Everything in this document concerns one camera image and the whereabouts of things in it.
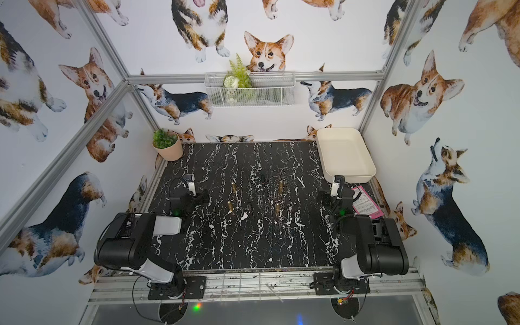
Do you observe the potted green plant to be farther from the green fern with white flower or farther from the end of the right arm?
the end of the right arm

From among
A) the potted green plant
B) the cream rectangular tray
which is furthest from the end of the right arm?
the potted green plant

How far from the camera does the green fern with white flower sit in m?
0.81

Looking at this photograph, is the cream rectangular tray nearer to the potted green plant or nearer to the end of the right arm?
the end of the right arm

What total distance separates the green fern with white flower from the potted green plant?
0.44 m

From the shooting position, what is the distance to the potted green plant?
1.06 m
